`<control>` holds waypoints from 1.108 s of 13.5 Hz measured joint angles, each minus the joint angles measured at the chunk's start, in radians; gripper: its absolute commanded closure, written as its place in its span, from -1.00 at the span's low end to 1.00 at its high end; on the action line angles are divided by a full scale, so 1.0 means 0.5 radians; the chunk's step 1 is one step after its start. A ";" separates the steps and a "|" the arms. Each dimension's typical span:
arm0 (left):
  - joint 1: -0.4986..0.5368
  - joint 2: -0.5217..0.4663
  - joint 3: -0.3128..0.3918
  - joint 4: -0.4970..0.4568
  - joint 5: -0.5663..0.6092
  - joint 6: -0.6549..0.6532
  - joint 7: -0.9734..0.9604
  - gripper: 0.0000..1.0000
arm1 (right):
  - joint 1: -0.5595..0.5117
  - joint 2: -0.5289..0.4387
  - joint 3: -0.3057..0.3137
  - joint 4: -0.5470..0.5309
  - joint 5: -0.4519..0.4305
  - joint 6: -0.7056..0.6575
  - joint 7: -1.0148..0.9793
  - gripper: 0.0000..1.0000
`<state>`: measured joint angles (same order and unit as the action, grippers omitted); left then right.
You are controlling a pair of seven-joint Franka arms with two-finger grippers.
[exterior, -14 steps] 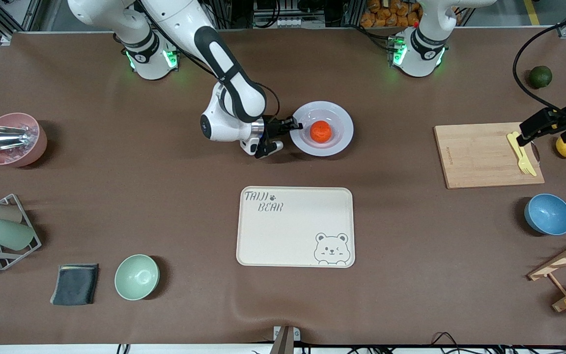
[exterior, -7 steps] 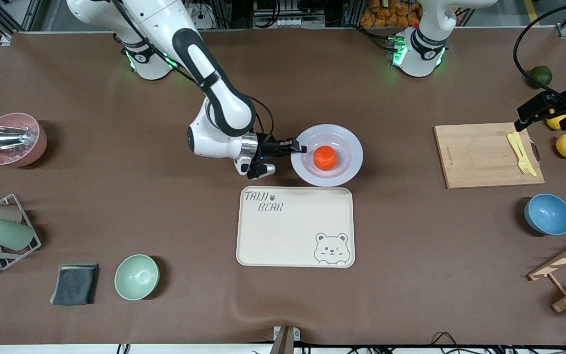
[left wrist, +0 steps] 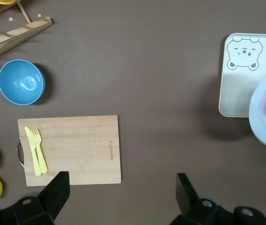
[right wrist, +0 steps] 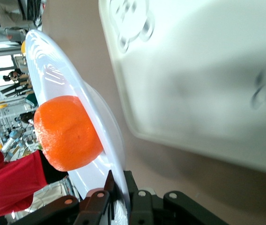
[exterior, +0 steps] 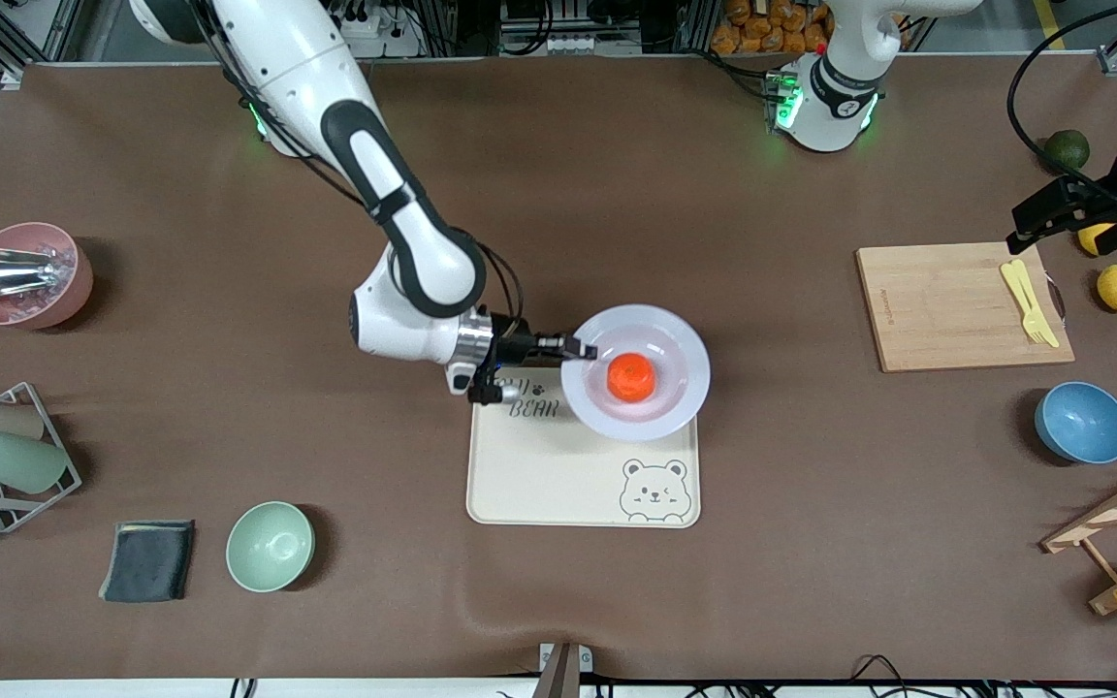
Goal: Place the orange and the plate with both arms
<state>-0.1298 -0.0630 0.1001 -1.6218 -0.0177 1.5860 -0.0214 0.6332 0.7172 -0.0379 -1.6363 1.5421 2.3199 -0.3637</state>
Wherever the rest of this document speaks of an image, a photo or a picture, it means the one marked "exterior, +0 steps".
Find orange fruit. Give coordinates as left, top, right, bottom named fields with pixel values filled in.
left=607, top=353, right=657, bottom=402

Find white round plate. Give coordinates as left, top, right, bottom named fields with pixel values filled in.
left=559, top=304, right=712, bottom=443

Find yellow plastic knife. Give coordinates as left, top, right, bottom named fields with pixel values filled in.
left=1000, top=260, right=1041, bottom=338

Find dark green lime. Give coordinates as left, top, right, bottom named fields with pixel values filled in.
left=1044, top=129, right=1092, bottom=171

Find yellow plastic fork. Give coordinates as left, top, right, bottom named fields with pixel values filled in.
left=1012, top=259, right=1061, bottom=348

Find wooden cutting board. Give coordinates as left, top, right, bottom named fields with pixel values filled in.
left=856, top=240, right=1075, bottom=373

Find cream bear print tray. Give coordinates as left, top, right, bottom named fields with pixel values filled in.
left=466, top=368, right=702, bottom=528

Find blue bowl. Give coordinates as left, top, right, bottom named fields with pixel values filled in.
left=1035, top=381, right=1117, bottom=465

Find wooden peg rack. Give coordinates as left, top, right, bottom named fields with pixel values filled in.
left=1040, top=456, right=1117, bottom=617

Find brown table mat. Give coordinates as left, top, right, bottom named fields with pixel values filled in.
left=0, top=53, right=1117, bottom=684

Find pale green bowl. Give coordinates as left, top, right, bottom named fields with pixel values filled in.
left=226, top=501, right=315, bottom=593

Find bag of orange fruit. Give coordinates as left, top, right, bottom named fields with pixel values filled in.
left=711, top=0, right=836, bottom=56

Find white power strip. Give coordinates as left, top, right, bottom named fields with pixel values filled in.
left=331, top=8, right=421, bottom=57

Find dark grey folded cloth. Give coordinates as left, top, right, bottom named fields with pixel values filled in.
left=99, top=520, right=196, bottom=603

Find pink bowl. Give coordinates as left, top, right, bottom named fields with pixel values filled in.
left=0, top=222, right=94, bottom=330

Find pale green cup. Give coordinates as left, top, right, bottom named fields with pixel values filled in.
left=0, top=429, right=69, bottom=494

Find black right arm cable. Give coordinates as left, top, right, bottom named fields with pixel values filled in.
left=476, top=242, right=527, bottom=336

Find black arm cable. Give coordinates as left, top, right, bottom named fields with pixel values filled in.
left=1006, top=0, right=1117, bottom=195
left=476, top=242, right=527, bottom=336

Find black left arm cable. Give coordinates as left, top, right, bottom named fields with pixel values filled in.
left=1006, top=0, right=1117, bottom=195

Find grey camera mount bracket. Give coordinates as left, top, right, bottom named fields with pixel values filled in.
left=531, top=642, right=594, bottom=698

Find grey wire cup rack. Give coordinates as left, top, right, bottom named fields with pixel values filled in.
left=0, top=381, right=83, bottom=534

